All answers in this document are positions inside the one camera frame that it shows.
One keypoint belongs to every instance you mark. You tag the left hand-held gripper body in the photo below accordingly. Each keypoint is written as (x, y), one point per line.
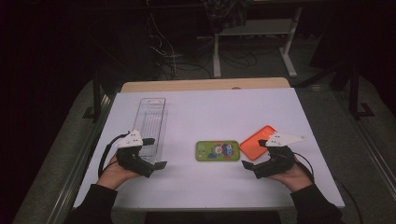
(132, 160)

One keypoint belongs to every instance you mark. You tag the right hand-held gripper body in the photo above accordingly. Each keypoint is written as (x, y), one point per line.
(278, 161)

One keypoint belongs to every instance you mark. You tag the orange phone case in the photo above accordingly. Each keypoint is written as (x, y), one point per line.
(253, 144)

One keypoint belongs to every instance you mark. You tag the clear plastic rack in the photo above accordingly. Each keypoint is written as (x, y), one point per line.
(152, 124)

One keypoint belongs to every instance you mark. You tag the person's right hand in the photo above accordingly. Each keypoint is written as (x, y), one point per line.
(292, 180)

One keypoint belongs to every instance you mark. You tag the person's left hand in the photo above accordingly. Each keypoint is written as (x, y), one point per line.
(113, 175)

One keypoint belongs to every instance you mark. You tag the black metal stand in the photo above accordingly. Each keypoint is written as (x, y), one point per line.
(355, 93)
(96, 99)

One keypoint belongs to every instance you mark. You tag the dark checked cloth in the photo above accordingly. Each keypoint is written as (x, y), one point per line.
(227, 14)

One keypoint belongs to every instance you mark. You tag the grey metal rail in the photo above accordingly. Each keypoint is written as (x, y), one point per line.
(373, 155)
(81, 161)

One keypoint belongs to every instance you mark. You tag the white metal table frame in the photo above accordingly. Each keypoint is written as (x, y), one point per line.
(258, 28)

